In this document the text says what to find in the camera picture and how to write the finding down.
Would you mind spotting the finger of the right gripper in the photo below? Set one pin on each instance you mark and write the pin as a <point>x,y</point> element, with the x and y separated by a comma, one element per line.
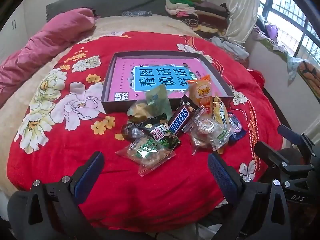
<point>304,144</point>
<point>288,160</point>

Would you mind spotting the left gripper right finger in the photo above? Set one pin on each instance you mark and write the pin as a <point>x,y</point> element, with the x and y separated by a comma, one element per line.
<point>259,209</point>

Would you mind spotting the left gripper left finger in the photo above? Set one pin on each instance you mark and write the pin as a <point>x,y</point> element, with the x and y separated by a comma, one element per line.
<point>51,210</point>

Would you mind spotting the blue Oreo pack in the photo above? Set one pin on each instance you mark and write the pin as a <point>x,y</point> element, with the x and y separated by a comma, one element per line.
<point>237,130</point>

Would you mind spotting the yellow Alpenliebe candy pack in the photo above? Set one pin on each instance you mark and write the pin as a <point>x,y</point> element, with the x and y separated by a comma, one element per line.
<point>221,116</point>

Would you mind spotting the clear walnut date pack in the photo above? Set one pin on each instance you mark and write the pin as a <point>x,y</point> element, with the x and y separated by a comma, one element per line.
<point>205,132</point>

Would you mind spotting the orange rice cracker pack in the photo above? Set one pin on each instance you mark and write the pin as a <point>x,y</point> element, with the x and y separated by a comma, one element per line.
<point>200,91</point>

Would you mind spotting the Snickers bar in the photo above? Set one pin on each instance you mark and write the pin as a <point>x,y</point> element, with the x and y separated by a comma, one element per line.
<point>182,115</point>

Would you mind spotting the clear crispy cake pack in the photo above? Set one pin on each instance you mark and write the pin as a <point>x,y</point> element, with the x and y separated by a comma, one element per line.
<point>147,153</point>

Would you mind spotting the small dark chocolate pack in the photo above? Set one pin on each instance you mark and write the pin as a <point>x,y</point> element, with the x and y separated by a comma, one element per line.
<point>131,131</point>

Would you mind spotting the green pea snack pack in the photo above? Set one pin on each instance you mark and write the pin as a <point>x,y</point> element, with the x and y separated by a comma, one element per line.
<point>158,128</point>

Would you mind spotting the green pale pastry pack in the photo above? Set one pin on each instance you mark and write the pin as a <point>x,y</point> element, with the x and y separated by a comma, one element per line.
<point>156,102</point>

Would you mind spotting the red plastic bag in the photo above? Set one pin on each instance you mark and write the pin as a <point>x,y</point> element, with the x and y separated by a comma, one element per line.
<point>258,76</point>

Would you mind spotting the red floral blanket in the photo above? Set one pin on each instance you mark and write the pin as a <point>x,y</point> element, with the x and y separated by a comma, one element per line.
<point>65,123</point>

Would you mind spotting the grey clothes pile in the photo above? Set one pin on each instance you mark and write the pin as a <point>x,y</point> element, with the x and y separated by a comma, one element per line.
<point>235,51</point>

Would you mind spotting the window with bars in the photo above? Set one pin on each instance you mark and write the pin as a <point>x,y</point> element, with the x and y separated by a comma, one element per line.
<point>297,30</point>

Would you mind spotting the clothes on window sill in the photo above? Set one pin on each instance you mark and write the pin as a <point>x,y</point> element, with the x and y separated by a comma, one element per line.
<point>303,64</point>

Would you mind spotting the folded clothes stack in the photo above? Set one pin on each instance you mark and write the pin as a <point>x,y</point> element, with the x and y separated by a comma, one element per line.
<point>205,18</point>

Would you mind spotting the cream satin curtain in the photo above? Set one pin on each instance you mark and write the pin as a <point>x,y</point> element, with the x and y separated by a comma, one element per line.
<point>242,18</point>

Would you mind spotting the pink Chinese workbook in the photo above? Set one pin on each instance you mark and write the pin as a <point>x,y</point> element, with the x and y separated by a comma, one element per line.
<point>131,77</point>

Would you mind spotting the dark shallow box tray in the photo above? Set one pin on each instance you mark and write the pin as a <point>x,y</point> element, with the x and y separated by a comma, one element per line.
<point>123,106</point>

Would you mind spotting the pink quilt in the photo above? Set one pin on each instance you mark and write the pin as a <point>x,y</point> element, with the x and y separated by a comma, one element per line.
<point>55,36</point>

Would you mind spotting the white wardrobe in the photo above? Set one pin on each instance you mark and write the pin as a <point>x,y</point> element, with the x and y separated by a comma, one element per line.
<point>13,34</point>

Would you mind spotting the patterned small pillow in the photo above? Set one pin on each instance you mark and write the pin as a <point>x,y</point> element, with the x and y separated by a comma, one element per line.
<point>141,13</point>

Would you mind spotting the grey headboard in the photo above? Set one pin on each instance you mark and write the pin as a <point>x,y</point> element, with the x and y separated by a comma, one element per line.
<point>107,8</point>

